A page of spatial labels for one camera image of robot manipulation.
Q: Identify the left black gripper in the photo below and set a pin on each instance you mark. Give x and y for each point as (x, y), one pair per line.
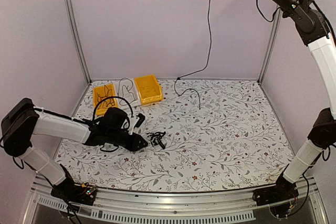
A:
(135, 141)

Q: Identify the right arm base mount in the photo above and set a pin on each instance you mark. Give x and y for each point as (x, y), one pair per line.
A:
(281, 191)

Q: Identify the right aluminium frame post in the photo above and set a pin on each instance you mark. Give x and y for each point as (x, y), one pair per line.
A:
(275, 21)

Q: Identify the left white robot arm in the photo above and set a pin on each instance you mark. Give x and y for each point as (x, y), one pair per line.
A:
(115, 127)

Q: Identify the white translucent plastic bin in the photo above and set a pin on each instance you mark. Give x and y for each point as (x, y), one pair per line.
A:
(126, 88)

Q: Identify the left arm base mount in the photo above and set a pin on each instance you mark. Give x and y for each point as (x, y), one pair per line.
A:
(69, 191)

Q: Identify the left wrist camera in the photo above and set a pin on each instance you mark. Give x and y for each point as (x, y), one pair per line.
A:
(135, 122)

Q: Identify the yellow plastic bin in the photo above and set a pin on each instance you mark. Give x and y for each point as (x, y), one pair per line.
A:
(149, 89)
(102, 98)

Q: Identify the right yellow plastic bin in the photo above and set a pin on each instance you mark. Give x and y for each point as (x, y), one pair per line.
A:
(149, 89)

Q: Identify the left yellow plastic bin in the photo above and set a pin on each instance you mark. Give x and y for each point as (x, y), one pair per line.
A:
(102, 98)

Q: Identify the front aluminium rail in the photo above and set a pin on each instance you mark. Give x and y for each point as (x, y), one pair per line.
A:
(121, 206)

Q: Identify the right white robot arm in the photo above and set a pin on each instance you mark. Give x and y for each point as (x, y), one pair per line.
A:
(316, 33)

